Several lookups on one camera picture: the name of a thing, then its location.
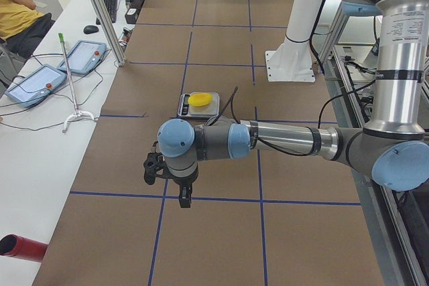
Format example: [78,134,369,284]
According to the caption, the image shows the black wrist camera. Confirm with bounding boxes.
[143,141,168,186]

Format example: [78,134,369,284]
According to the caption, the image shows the black computer mouse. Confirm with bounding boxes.
[83,25,99,35]

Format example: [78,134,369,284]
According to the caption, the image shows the black keyboard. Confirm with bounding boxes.
[103,0,117,23]

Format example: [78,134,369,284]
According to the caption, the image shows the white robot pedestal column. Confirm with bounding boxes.
[265,0,323,82]

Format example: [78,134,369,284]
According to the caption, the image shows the silver digital kitchen scale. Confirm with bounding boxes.
[177,92,220,119]

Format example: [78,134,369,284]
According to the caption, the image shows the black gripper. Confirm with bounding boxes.
[173,174,198,208]

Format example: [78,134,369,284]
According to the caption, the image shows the white stand with green tip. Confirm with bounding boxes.
[58,33,96,134]

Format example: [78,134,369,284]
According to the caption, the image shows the red tube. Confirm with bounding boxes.
[1,234,48,263]

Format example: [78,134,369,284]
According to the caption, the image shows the near teach pendant tablet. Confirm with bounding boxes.
[5,64,66,107]

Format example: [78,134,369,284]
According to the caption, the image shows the aluminium frame post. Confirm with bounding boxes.
[90,0,125,66]

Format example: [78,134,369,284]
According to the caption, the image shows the yellow mango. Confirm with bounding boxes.
[188,92,212,107]

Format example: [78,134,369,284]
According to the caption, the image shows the person in yellow shirt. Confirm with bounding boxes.
[1,0,55,59]

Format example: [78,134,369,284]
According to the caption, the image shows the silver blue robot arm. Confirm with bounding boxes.
[144,0,428,208]

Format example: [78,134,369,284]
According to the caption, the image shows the teach pendant tablet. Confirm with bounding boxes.
[5,64,66,107]
[66,40,107,75]

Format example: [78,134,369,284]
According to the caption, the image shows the far teach pendant tablet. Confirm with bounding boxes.
[66,40,107,75]

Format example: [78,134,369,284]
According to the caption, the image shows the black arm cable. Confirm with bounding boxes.
[204,86,378,157]

